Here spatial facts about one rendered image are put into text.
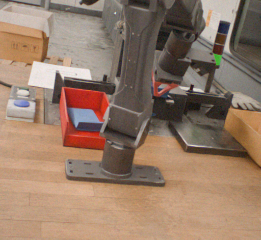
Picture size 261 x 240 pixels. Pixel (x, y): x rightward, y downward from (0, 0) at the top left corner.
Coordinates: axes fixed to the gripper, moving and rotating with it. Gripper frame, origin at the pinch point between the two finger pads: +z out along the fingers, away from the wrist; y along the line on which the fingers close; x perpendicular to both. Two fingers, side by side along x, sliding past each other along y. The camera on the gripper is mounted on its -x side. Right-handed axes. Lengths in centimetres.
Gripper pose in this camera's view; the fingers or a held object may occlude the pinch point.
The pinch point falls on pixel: (156, 89)
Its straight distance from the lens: 110.4
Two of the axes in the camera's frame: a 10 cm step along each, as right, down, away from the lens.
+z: -2.8, 6.4, 7.1
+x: -9.6, -1.3, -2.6
